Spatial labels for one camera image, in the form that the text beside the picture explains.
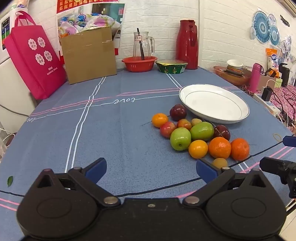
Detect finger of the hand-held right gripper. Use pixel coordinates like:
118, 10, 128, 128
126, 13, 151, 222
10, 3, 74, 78
259, 157, 284, 178
282, 136, 296, 147

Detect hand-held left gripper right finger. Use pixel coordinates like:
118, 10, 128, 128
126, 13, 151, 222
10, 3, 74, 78
182, 159, 270, 207

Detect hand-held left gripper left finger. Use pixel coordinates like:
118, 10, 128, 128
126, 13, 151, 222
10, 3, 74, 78
32, 158, 122, 208

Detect oval green apple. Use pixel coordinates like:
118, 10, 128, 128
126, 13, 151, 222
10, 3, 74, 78
190, 122, 215, 141

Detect round green apple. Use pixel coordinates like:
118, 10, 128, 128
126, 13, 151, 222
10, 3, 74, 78
170, 127, 192, 151

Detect dark red plum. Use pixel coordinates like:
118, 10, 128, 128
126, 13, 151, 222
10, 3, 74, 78
213, 125, 231, 141
170, 104, 187, 121

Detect white plate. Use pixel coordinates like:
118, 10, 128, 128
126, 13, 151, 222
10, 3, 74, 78
179, 84, 250, 124

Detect orange with stem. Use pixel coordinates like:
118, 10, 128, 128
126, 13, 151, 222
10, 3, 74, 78
152, 113, 169, 128

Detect yellow-orange tangerine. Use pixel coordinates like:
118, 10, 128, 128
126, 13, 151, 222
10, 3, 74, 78
188, 140, 209, 159

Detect blue striped tablecloth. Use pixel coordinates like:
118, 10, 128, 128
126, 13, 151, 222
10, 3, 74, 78
0, 67, 296, 216

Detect white power strip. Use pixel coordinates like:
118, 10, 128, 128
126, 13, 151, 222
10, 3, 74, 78
253, 93, 281, 117

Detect pink floral blanket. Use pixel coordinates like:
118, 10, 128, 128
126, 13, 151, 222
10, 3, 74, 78
238, 83, 296, 135

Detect red apple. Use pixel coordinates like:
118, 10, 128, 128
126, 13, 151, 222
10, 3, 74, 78
160, 121, 177, 138
177, 119, 192, 131

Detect black charger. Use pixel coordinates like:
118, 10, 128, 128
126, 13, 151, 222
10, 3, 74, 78
261, 86, 273, 102

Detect small tan box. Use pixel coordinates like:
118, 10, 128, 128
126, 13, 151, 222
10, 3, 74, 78
259, 74, 283, 90

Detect black device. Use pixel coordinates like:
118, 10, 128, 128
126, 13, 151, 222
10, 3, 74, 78
279, 63, 290, 87

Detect pink bottle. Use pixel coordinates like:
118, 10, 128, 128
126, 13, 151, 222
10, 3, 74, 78
249, 62, 264, 93

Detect orange snack packet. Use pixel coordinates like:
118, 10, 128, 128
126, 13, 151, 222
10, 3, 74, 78
265, 48, 280, 72

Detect brown glass bowl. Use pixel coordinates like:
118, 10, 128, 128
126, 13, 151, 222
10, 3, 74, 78
213, 66, 252, 86

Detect medium blue paper fan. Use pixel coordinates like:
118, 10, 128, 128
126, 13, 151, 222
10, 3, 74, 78
269, 25, 281, 46

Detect green patterned bowl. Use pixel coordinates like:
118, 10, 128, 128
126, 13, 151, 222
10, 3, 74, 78
155, 60, 188, 74

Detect red plastic basket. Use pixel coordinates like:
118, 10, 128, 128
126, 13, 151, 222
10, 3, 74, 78
122, 56, 158, 72

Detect cardboard box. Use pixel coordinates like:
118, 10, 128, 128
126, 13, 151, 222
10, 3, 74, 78
60, 26, 117, 85

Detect pink tote bag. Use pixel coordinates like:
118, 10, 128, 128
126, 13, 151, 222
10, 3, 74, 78
4, 11, 67, 100

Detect red thermos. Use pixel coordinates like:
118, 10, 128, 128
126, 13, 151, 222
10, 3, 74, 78
175, 20, 199, 70

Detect black stick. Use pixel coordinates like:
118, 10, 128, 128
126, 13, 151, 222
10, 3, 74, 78
137, 28, 145, 60

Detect glass pitcher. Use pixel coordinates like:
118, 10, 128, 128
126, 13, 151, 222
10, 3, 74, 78
133, 32, 155, 58

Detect floral cloth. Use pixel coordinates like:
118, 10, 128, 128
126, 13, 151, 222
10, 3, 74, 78
58, 13, 122, 37

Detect blue decorative wall plates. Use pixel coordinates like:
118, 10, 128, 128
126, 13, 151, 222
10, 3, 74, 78
251, 11, 271, 44

